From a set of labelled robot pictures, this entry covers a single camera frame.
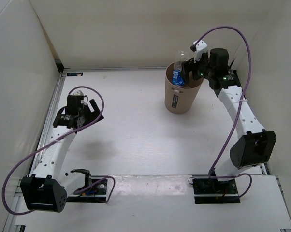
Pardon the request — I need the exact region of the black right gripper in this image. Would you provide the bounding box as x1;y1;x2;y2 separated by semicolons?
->
179;51;215;84

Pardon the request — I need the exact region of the clear bottle with blue label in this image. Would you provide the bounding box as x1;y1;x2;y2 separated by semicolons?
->
172;50;187;87

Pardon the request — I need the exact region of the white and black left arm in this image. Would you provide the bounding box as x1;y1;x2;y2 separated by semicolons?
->
20;90;104;212

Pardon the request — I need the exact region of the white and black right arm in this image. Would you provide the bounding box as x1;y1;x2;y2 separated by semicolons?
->
182;48;276;193

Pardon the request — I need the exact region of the beige round waste bin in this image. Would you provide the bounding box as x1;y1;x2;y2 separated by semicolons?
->
164;63;204;114

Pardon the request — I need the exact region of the dark logo sticker left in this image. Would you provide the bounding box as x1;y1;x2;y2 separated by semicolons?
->
66;72;83;77

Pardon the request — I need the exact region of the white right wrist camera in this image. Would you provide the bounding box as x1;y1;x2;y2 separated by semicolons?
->
190;40;208;63

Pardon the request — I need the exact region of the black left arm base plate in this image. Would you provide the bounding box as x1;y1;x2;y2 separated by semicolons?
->
67;179;108;203

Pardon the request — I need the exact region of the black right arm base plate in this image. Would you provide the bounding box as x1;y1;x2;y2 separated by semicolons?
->
188;176;240;204

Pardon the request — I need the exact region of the aluminium table edge rail left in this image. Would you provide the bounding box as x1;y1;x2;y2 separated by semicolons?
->
2;71;66;232

